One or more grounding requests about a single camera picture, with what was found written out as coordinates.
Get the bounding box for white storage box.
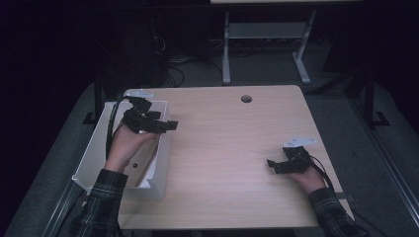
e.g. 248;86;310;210
71;100;174;200

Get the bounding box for black metal stand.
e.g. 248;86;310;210
81;70;107;126
360;65;391;128

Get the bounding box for person's right hand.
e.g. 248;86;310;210
290;167;328;196

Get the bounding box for white metal desk frame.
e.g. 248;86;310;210
221;9;318;87

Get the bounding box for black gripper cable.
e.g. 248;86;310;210
105;96;134;160
306;153;338;196

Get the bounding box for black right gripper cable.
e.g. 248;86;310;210
306;153;338;196

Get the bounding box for aluminium floor rail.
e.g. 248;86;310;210
41;179;87;237
347;98;419;218

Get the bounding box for floor cables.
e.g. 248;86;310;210
163;53;199;89

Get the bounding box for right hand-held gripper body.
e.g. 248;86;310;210
278;136;317;175

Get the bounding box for person's left hand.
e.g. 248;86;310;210
104;121;161;174

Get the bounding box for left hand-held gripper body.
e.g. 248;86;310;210
122;88;163;134

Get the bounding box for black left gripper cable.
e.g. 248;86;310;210
105;96;134;160

